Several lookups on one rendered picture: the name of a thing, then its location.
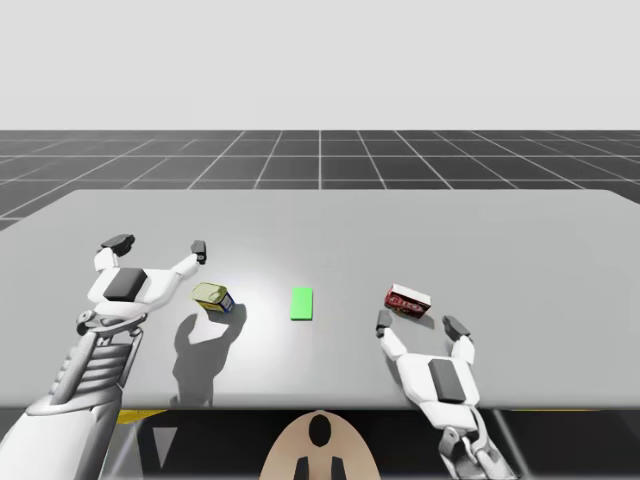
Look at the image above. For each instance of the green pad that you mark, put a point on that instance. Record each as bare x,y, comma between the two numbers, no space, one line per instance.
302,303

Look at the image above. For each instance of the green and blue rectangular can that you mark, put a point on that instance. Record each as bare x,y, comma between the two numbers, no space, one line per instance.
214,297

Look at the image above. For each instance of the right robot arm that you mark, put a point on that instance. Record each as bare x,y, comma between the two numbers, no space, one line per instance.
470,450

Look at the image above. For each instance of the red and white carton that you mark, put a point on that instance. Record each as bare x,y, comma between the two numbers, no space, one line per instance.
407,301

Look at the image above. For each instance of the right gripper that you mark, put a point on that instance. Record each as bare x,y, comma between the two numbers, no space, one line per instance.
440,382

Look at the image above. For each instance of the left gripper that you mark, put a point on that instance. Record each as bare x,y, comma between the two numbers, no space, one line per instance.
131,290

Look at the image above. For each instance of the tan robot part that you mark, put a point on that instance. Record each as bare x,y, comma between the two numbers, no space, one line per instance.
320,447

